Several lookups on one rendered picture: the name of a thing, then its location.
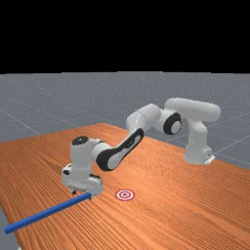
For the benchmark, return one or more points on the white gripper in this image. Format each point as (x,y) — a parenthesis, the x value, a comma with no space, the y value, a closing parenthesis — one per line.
(81,182)

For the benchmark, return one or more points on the long blue stick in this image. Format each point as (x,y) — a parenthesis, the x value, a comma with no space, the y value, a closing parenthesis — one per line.
(45,213)

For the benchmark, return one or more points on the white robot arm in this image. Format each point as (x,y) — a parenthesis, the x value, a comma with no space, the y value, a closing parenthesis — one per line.
(146,130)

